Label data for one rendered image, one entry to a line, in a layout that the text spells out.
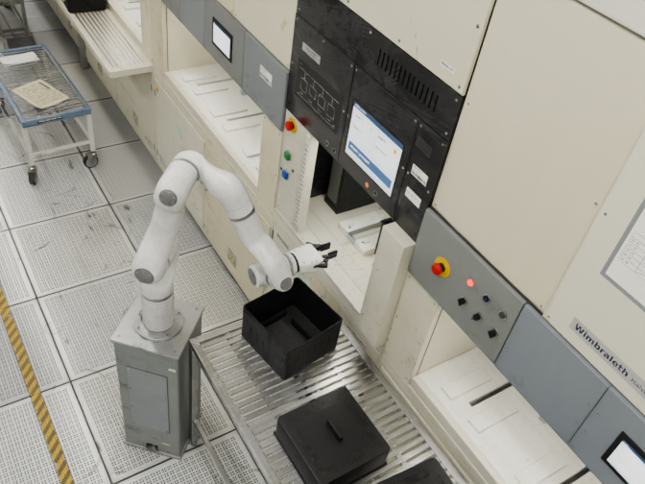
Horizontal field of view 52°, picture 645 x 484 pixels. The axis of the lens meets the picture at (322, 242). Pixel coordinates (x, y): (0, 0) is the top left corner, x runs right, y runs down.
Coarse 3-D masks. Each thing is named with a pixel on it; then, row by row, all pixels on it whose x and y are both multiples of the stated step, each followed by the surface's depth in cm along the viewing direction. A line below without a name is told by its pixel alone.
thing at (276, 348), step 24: (264, 312) 264; (288, 312) 273; (312, 312) 267; (336, 312) 254; (264, 336) 247; (288, 336) 264; (312, 336) 265; (336, 336) 257; (288, 360) 241; (312, 360) 255
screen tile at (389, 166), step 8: (376, 136) 221; (384, 144) 218; (392, 144) 214; (376, 152) 223; (392, 152) 216; (376, 160) 224; (384, 160) 221; (392, 160) 217; (384, 168) 222; (392, 168) 218; (392, 176) 219
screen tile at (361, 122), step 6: (354, 114) 228; (354, 120) 229; (360, 120) 226; (366, 120) 223; (360, 126) 227; (366, 126) 224; (354, 132) 231; (366, 132) 225; (354, 138) 232; (360, 138) 229; (372, 138) 223; (360, 144) 230; (366, 144) 227; (366, 150) 228
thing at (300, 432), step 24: (312, 408) 230; (336, 408) 231; (360, 408) 233; (288, 432) 222; (312, 432) 223; (336, 432) 221; (360, 432) 226; (288, 456) 226; (312, 456) 217; (336, 456) 218; (360, 456) 219; (384, 456) 224; (312, 480) 214; (336, 480) 213
